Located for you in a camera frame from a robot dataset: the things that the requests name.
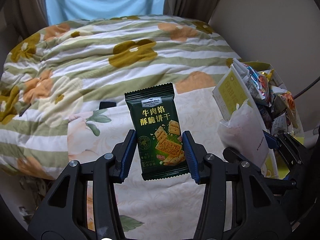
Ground translucent white pouch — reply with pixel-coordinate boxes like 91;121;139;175
217;100;268;168

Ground dark green cracker packet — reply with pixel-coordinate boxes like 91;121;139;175
125;83;189;180

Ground green cardboard box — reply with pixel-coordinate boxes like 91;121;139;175
212;62;304;178

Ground yellow foil snack bag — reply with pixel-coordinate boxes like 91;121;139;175
259;69;301;136

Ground red white snack bag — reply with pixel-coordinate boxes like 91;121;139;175
233;58;270;106

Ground floral cream tablecloth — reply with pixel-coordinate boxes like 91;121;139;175
67;88;224;239

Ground black phone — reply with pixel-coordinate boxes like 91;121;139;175
99;101;117;109

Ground green striped floral duvet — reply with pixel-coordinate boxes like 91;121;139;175
1;15;236;179

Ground brown left curtain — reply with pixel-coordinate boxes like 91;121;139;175
0;0;49;40

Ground black cable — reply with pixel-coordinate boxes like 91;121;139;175
292;76;320;100

